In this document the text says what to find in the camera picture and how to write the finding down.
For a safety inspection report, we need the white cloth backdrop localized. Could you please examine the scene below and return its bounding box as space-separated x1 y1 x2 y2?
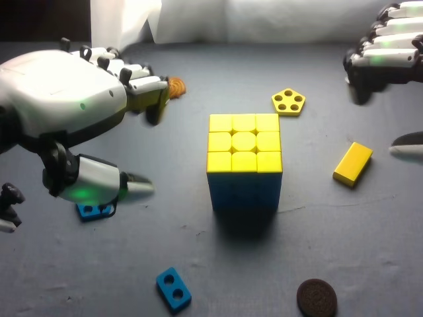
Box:
91 0 423 57

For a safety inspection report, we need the grey table cloth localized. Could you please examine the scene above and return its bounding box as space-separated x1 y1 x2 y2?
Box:
0 41 423 317

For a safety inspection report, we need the colourful puzzle cube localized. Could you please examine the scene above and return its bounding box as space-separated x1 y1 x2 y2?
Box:
206 113 284 212

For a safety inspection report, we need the blue two-hole block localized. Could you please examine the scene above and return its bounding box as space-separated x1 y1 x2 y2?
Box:
155 266 192 314

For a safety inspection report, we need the yellow pentagon block with holes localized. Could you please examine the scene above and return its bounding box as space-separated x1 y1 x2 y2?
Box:
271 88 307 117

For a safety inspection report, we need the yellow rectangular block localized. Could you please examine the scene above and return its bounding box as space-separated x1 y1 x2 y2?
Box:
332 141 374 189

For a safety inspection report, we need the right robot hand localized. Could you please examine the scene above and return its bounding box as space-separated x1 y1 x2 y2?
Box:
343 1 423 162

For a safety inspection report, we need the chocolate sandwich cookie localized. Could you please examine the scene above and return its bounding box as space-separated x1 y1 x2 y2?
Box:
296 278 338 317

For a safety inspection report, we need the blue pentagon block with holes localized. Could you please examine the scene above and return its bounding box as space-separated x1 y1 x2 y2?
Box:
75 201 116 222

